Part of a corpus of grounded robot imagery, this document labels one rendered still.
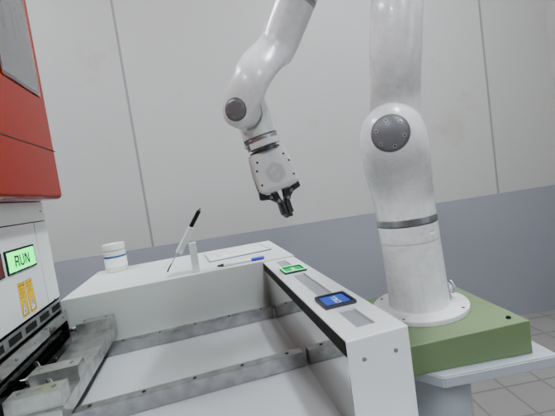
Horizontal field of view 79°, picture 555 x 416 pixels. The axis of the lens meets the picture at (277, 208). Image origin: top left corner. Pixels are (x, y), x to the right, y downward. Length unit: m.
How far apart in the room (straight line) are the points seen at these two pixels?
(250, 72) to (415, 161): 0.36
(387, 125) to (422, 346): 0.38
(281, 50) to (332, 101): 1.60
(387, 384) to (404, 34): 0.59
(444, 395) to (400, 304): 0.18
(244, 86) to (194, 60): 1.68
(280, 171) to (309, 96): 1.57
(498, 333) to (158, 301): 0.78
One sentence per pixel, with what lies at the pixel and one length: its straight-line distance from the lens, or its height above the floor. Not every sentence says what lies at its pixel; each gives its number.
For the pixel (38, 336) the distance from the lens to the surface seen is 0.90.
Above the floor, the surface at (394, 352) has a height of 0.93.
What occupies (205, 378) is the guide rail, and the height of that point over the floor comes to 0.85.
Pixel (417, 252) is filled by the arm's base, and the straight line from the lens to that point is 0.71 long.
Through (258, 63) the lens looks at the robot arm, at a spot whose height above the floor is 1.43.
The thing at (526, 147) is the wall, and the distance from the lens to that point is 2.98.
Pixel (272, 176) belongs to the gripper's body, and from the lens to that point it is 0.79.
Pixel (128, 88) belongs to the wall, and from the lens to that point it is 2.43.
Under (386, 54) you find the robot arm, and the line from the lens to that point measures 0.73.
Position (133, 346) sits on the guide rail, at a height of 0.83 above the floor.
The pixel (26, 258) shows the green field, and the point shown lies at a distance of 0.90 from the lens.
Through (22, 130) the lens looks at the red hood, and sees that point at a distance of 0.88.
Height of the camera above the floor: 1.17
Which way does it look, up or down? 4 degrees down
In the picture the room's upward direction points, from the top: 8 degrees counter-clockwise
